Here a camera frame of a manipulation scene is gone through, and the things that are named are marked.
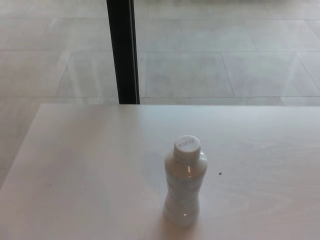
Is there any white screw cap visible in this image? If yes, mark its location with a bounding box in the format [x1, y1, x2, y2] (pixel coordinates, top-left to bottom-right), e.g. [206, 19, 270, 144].
[173, 134, 202, 162]

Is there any white plastic bottle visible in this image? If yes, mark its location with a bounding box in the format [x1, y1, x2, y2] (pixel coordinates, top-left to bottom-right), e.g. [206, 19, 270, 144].
[162, 151, 209, 227]

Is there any black window frame post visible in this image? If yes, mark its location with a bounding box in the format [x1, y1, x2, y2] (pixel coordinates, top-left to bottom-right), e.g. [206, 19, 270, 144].
[106, 0, 141, 105]

